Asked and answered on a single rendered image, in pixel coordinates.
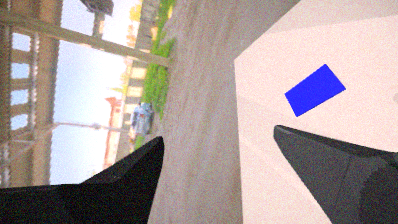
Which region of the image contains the blue rectangular block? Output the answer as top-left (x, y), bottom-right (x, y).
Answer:
top-left (285, 64), bottom-right (347, 117)

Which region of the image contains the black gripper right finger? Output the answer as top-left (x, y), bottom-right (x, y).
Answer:
top-left (273, 125), bottom-right (398, 224)

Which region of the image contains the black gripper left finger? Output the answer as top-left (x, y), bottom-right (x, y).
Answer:
top-left (0, 136), bottom-right (165, 224)

